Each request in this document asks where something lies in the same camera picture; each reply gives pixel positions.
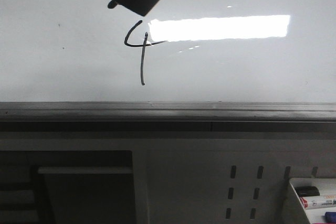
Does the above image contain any white pegboard panel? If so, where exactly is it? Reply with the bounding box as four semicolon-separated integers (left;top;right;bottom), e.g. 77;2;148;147
132;139;335;223

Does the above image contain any dark shelf unit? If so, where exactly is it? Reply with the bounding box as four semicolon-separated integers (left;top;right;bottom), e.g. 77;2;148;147
1;151;136;223

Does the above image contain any white marker tray bin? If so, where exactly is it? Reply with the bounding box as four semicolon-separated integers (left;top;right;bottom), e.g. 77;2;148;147
282;178;335;223

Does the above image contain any white whiteboard with aluminium frame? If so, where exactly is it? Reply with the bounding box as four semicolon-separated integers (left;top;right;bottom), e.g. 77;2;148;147
1;0;335;121

